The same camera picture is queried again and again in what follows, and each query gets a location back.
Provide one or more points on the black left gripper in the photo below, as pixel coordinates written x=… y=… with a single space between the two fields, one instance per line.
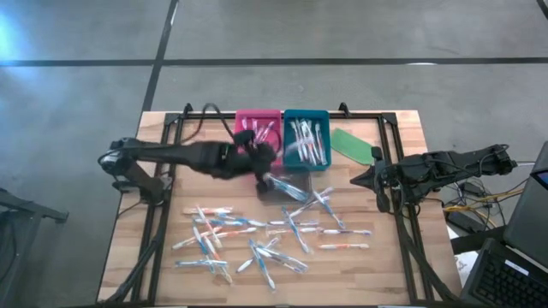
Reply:
x=252 y=158

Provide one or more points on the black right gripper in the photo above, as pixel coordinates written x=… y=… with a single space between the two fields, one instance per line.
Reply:
x=389 y=175

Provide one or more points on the blue toothbrush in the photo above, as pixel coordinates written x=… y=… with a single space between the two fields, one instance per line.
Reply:
x=214 y=221
x=200 y=241
x=252 y=222
x=329 y=209
x=295 y=194
x=295 y=231
x=278 y=183
x=308 y=223

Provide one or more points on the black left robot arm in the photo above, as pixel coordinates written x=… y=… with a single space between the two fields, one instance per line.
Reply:
x=171 y=154

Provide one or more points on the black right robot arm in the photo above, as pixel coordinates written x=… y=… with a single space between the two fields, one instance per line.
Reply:
x=449 y=164

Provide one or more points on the green plastic lid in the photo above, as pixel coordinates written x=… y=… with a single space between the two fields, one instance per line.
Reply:
x=349 y=145

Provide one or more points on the teal plastic bin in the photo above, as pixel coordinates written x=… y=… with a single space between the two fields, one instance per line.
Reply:
x=286 y=137

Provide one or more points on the pink plastic bin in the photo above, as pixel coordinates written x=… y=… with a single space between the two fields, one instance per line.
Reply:
x=257 y=112

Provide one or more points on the clear plastic bin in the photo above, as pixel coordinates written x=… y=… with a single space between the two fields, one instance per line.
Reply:
x=301 y=175

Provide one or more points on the black power brick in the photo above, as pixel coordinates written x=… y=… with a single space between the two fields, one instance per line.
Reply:
x=460 y=221

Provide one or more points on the black power adapter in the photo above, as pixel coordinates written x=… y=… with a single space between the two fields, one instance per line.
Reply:
x=473 y=189

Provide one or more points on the white paper sheet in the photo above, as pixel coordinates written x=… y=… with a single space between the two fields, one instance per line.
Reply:
x=464 y=261

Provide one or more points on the computer monitor with blue screen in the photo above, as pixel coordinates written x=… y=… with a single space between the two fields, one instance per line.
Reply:
x=526 y=205

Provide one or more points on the black keyboard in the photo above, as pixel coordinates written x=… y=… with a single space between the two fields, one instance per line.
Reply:
x=505 y=282

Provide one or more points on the black metal stand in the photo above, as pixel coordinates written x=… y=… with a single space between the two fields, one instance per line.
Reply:
x=25 y=207

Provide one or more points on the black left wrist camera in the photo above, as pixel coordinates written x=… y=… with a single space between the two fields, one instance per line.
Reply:
x=263 y=181

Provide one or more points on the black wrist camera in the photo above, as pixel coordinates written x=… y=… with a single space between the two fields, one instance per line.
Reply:
x=263 y=181
x=383 y=203

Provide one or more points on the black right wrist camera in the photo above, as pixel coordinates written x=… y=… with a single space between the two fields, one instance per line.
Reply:
x=383 y=203

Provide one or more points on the black aluminium rig frame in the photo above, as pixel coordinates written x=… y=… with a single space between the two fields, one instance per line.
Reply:
x=205 y=115

